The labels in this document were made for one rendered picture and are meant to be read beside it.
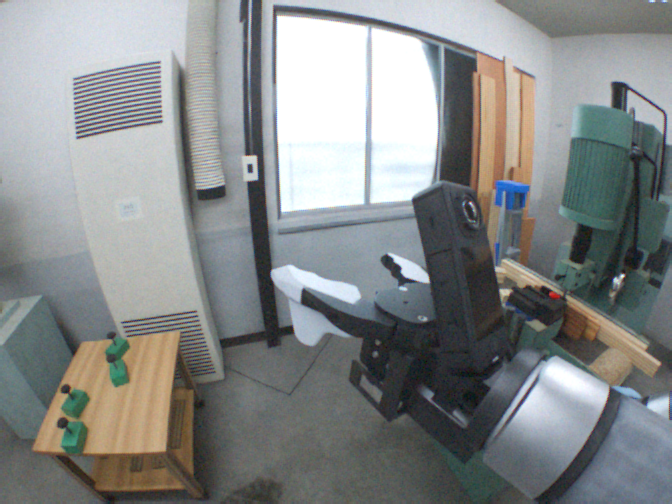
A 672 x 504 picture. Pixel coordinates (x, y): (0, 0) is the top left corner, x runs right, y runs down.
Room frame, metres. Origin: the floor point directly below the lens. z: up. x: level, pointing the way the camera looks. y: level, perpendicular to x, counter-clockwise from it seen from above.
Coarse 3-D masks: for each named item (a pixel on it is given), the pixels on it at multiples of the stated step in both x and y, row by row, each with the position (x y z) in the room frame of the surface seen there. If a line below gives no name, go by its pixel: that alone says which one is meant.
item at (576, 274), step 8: (560, 264) 0.60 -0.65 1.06; (568, 264) 0.58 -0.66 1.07; (576, 264) 0.57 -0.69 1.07; (584, 264) 0.57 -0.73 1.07; (592, 264) 0.58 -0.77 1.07; (560, 272) 0.59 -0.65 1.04; (568, 272) 0.57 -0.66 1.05; (576, 272) 0.54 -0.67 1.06; (584, 272) 0.56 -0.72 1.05; (560, 280) 0.58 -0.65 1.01; (568, 280) 0.56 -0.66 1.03; (576, 280) 0.54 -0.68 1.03; (584, 280) 0.57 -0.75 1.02; (568, 288) 0.55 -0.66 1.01
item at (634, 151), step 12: (636, 156) 0.41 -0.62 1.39; (636, 168) 0.42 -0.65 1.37; (636, 180) 0.43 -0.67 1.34; (636, 192) 0.44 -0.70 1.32; (636, 204) 0.45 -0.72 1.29; (636, 216) 0.46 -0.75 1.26; (636, 228) 0.46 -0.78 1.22; (636, 240) 0.47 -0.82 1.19; (636, 252) 0.49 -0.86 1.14; (624, 264) 0.51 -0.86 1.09; (636, 264) 0.47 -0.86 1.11
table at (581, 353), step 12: (504, 288) 0.75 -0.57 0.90; (564, 336) 0.47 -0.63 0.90; (552, 348) 0.45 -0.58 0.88; (564, 348) 0.42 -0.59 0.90; (576, 348) 0.41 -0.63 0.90; (588, 348) 0.40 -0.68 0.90; (600, 348) 0.39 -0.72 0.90; (564, 360) 0.40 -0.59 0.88; (576, 360) 0.37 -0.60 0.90; (588, 360) 0.36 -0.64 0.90; (588, 372) 0.33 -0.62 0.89
